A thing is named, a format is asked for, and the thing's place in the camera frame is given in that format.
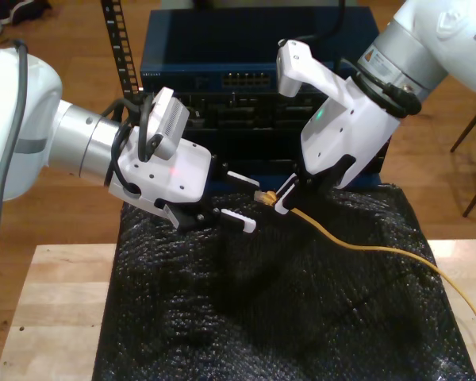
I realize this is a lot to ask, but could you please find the yellow network cable clear plug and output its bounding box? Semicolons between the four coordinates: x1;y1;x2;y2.
253;189;476;372

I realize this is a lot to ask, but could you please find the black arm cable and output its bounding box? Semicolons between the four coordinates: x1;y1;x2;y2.
316;0;424;119
0;38;164;275

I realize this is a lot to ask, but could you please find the black perforated rack frame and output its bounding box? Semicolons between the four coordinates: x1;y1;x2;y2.
100;0;393;187

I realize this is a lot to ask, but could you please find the black Dell rack server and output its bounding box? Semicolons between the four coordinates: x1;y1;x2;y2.
142;90;314;132

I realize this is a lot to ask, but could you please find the black bubble wrap mat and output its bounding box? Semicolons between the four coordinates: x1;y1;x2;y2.
93;183;476;381

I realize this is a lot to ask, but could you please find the blue Netgear network switch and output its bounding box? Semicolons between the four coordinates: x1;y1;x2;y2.
139;8;382;93

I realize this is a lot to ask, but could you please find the black open rack tray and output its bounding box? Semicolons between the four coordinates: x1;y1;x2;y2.
205;129;314;175

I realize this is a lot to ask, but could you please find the dark sneaker white sole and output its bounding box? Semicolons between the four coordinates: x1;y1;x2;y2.
0;0;52;25

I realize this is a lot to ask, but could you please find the brown wooden chair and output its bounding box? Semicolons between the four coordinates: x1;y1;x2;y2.
450;101;476;217

